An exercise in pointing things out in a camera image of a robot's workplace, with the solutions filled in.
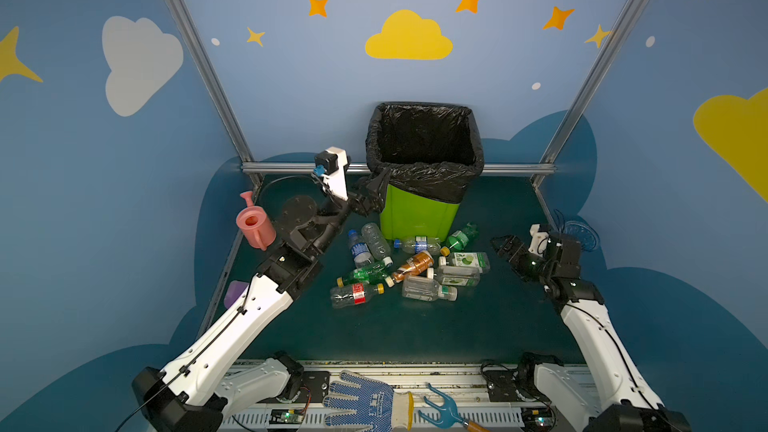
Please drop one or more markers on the clear square bottle white cap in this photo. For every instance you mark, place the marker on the clear square bottle white cap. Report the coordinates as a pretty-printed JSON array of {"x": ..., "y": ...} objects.
[{"x": 427, "y": 289}]

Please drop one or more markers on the teal garden hand rake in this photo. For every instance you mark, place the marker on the teal garden hand rake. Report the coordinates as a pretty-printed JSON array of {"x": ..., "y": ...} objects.
[{"x": 448, "y": 413}]

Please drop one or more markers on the green circuit board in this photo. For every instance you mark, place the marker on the green circuit board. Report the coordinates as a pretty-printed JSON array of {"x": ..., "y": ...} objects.
[
  {"x": 538, "y": 419},
  {"x": 288, "y": 417}
]

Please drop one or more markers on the purple blue glass vase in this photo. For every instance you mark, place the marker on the purple blue glass vase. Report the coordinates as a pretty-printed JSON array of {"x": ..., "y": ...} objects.
[{"x": 582, "y": 232}]

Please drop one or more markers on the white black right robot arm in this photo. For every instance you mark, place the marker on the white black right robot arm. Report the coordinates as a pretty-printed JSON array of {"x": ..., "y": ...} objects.
[{"x": 623, "y": 401}]

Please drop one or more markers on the red label yellow cap bottle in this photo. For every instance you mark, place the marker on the red label yellow cap bottle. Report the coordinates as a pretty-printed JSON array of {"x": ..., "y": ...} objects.
[{"x": 354, "y": 294}]

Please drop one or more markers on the green sprite bottle yellow cap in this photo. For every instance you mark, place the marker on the green sprite bottle yellow cap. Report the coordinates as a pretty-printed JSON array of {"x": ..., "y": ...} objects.
[{"x": 374, "y": 273}]

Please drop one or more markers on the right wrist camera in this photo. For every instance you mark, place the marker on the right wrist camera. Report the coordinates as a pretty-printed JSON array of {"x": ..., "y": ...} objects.
[{"x": 539, "y": 238}]

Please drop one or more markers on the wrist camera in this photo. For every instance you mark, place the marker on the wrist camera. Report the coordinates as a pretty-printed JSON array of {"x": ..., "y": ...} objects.
[
  {"x": 330, "y": 168},
  {"x": 539, "y": 238}
]

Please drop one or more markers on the blue label bottle blue cap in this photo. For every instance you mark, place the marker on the blue label bottle blue cap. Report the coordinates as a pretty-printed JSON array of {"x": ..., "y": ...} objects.
[{"x": 360, "y": 252}]

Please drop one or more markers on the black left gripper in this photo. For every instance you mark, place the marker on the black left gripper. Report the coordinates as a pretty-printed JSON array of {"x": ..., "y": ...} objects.
[{"x": 357, "y": 200}]

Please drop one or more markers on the black bin liner bag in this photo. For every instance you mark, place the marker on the black bin liner bag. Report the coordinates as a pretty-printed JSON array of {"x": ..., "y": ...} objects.
[{"x": 433, "y": 150}]

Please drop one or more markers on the pink plastic watering can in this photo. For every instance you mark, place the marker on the pink plastic watering can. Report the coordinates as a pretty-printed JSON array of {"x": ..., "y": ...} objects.
[{"x": 255, "y": 224}]

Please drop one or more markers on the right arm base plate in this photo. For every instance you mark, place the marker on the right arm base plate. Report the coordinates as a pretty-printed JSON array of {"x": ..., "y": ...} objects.
[{"x": 502, "y": 386}]

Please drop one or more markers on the clear crushed bottle white cap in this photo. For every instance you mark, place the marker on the clear crushed bottle white cap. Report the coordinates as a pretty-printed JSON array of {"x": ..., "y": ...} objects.
[{"x": 378, "y": 246}]

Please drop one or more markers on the green bottle by bin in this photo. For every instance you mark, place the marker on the green bottle by bin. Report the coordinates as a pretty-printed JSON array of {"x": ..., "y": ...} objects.
[{"x": 460, "y": 239}]

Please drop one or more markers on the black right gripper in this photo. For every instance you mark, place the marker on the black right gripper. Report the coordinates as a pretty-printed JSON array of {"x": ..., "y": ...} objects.
[{"x": 519, "y": 252}]

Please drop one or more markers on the blue white knitted glove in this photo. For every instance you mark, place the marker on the blue white knitted glove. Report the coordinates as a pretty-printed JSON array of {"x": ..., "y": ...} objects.
[{"x": 359, "y": 403}]

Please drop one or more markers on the purple pink toy shovel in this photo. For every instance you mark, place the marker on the purple pink toy shovel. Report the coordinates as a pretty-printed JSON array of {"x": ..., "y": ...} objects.
[{"x": 236, "y": 289}]

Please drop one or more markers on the lime label square bottle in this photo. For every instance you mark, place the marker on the lime label square bottle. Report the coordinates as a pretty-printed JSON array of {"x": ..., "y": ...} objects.
[{"x": 470, "y": 260}]

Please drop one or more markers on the right green circuit board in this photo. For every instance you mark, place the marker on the right green circuit board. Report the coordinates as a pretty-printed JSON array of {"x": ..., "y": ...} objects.
[{"x": 538, "y": 419}]

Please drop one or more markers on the green plastic bin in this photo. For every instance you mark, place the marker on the green plastic bin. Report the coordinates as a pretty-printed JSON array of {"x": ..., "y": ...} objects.
[{"x": 409, "y": 215}]

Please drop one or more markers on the orange tea bottle white cap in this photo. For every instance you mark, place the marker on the orange tea bottle white cap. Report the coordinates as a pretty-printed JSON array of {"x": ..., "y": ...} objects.
[{"x": 413, "y": 266}]

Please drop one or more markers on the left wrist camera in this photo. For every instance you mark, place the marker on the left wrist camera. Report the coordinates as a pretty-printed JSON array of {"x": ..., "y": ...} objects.
[{"x": 330, "y": 168}]

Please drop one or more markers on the blue cap water bottle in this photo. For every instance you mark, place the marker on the blue cap water bottle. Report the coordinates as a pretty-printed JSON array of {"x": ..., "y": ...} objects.
[{"x": 416, "y": 244}]

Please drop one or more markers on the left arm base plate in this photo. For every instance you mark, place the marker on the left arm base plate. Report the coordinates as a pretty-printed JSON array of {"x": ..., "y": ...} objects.
[{"x": 311, "y": 385}]

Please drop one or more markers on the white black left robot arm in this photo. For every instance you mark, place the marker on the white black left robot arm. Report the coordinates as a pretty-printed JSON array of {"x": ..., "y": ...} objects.
[{"x": 192, "y": 393}]

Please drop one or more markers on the left green circuit board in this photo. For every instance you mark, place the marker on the left green circuit board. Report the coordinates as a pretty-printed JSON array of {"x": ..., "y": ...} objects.
[{"x": 288, "y": 417}]

